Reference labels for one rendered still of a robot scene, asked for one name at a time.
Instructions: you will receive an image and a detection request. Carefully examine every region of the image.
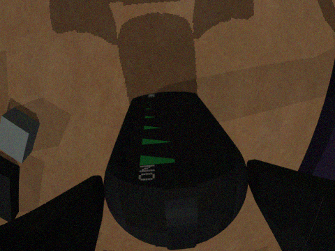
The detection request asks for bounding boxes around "dark grey controller unit with green rocker switches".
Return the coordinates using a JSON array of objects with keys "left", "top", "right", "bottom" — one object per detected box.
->
[{"left": 103, "top": 91, "right": 248, "bottom": 250}]

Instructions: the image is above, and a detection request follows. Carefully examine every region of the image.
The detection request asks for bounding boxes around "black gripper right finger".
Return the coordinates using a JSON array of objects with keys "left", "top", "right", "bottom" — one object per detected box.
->
[{"left": 246, "top": 160, "right": 335, "bottom": 251}]

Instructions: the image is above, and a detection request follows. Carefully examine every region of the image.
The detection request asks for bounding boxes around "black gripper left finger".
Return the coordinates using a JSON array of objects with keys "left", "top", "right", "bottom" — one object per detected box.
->
[{"left": 0, "top": 175, "right": 105, "bottom": 251}]

